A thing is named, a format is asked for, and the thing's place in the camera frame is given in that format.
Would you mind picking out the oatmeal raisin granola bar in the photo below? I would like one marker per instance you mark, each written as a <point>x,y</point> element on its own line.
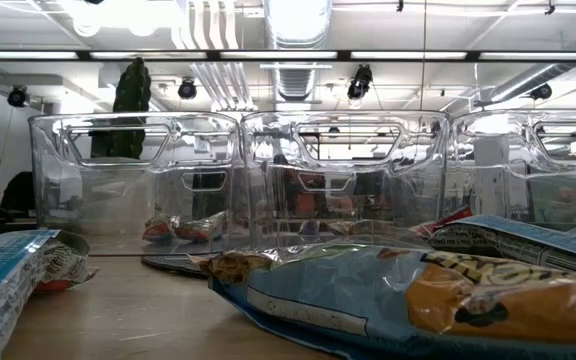
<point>311,228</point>

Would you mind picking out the chocolate chip granola bar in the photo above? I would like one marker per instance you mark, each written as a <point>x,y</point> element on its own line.
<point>200,227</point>
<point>160,230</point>
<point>518,245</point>

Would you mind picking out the person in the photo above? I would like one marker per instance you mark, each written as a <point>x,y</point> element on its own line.
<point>308,200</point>

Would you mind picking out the black ceiling spotlight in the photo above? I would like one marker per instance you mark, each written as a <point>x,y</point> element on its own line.
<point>541,92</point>
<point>17,96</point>
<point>360,82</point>
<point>187,89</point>

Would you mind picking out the long ceiling light strip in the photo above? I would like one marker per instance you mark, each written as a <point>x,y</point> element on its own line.
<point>278,55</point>

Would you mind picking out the round grey woven mat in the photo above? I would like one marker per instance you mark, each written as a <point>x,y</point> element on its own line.
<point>168,264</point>

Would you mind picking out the white ceiling pipes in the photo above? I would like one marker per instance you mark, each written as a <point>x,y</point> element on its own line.
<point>213,45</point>

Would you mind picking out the green cactus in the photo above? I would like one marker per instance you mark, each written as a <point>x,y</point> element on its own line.
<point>133,90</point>

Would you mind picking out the black office chair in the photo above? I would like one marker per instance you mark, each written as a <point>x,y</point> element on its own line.
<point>18,192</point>

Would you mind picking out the silver ventilation duct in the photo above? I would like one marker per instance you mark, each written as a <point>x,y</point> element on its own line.
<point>298,30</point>

